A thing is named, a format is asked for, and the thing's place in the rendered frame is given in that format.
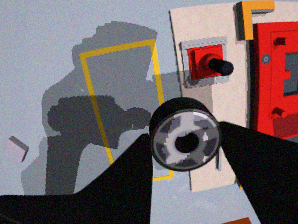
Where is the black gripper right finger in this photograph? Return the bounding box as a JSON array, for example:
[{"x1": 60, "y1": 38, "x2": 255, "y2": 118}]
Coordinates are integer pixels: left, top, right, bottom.
[{"x1": 220, "y1": 121, "x2": 298, "y2": 224}]

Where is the yellow tape outline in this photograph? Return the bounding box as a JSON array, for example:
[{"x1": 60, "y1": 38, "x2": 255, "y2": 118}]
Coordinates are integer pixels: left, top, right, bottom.
[{"x1": 80, "y1": 39, "x2": 174, "y2": 181}]

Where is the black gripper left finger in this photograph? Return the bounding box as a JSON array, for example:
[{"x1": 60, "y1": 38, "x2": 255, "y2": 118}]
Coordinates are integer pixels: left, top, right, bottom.
[{"x1": 0, "y1": 133, "x2": 153, "y2": 224}]

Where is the black wheel with grey hub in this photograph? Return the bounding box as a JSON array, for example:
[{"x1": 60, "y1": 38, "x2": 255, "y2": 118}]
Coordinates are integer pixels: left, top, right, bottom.
[{"x1": 149, "y1": 97, "x2": 222, "y2": 172}]

